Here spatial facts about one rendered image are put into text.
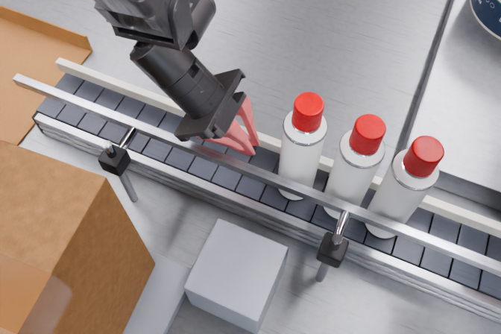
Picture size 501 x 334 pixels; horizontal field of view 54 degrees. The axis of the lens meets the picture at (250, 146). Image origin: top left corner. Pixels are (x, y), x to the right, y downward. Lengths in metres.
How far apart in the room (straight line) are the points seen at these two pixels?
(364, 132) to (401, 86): 0.39
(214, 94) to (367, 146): 0.19
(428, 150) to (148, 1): 0.31
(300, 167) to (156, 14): 0.25
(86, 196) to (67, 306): 0.11
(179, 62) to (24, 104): 0.41
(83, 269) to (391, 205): 0.35
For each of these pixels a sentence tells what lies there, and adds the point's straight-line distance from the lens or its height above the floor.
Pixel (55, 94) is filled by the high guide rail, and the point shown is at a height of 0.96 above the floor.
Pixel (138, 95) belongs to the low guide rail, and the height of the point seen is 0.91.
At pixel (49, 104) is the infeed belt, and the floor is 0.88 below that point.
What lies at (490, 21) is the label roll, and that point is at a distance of 0.96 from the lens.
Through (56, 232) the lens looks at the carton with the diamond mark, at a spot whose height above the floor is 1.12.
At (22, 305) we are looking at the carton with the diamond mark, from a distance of 0.45.
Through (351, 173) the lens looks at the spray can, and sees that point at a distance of 0.57.
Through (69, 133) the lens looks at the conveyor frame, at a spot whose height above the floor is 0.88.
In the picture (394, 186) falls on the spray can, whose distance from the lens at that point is 0.57.
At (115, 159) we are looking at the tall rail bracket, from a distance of 0.65.
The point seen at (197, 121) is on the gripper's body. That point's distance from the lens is 0.60.
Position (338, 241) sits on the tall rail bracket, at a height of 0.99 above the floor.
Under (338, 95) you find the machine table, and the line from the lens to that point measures 0.87.
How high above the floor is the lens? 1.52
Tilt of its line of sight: 60 degrees down
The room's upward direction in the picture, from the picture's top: straight up
